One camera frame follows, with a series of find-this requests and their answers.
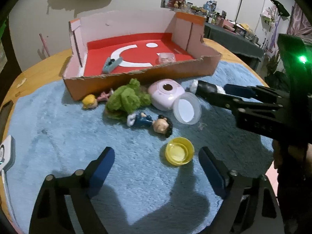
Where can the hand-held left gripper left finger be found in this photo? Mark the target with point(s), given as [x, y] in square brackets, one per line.
[104, 165]

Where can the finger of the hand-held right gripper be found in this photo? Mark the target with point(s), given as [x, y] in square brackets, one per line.
[226, 102]
[238, 90]

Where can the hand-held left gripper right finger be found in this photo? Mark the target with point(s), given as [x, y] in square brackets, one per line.
[212, 168]

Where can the black and white sushi plush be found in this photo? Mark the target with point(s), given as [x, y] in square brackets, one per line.
[207, 86]

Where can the clear round lid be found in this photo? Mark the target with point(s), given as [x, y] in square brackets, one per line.
[186, 108]

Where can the boy figure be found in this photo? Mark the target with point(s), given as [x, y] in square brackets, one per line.
[143, 121]

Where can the pink toy camera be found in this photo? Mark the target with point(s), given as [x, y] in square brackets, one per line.
[158, 95]

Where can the green plush toy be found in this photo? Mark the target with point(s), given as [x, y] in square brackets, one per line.
[129, 97]

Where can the cardboard box with red bottom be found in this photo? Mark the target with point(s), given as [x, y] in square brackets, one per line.
[136, 46]

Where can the side table with dark cloth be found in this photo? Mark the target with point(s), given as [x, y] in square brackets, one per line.
[234, 41]

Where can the blue fluffy mat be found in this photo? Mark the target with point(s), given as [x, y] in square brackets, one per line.
[61, 139]

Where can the green lettuce toy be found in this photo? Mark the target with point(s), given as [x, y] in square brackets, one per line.
[114, 115]

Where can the blonde doll figure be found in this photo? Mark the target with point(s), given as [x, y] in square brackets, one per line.
[89, 101]

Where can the small clear plastic container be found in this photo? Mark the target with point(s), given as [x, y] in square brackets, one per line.
[166, 58]

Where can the purple curtain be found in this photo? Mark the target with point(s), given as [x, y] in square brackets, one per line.
[301, 22]

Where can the artificial flowers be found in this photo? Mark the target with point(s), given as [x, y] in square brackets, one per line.
[269, 14]

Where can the white cabinet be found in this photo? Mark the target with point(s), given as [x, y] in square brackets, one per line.
[253, 4]

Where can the small white device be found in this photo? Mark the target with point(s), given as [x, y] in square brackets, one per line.
[7, 151]

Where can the pink stick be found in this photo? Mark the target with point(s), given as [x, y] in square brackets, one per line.
[45, 45]

